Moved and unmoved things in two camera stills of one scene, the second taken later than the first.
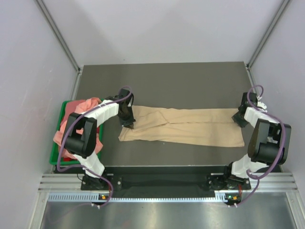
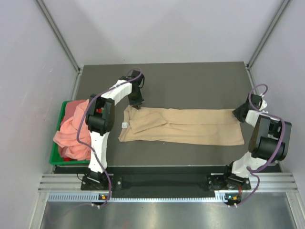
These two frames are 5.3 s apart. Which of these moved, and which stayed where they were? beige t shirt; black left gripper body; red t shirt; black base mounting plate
Moved: black left gripper body
Stayed: beige t shirt; red t shirt; black base mounting plate
